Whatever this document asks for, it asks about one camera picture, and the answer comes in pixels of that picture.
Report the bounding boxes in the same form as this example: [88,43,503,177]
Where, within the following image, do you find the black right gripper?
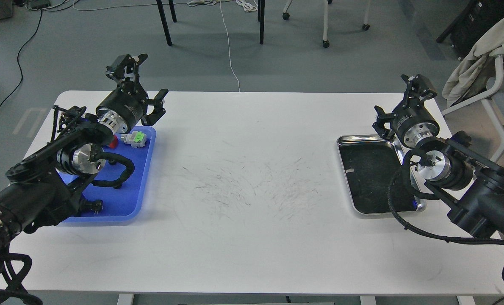
[372,75,440,148]

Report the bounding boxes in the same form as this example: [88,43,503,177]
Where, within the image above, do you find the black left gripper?
[96,54,169,134]

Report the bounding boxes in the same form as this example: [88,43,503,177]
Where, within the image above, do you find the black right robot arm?
[373,75,504,246]

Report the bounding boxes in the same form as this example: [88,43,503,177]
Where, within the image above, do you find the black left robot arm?
[0,54,169,305]

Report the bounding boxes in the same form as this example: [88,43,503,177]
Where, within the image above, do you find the silver metal tray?
[337,135,404,218]

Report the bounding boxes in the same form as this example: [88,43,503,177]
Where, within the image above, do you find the blue plastic tray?
[57,126,157,224]

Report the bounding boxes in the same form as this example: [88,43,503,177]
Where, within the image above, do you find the green grey connector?
[119,131,148,148]

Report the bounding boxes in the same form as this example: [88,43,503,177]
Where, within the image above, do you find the white chair with beige cloth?
[442,18,504,162]

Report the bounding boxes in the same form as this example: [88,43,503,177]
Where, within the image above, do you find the white rolling chair base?
[282,0,372,48]

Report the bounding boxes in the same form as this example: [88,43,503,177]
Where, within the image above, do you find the black chair legs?
[155,0,266,46]

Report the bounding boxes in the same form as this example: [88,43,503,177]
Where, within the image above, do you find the red push button switch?
[107,135,119,150]

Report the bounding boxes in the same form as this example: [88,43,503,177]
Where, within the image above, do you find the white floor cable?
[72,0,259,92]

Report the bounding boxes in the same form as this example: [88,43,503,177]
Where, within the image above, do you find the green push button switch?
[78,199,103,215]

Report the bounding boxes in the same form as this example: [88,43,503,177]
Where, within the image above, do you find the black floor cable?
[0,0,66,145]

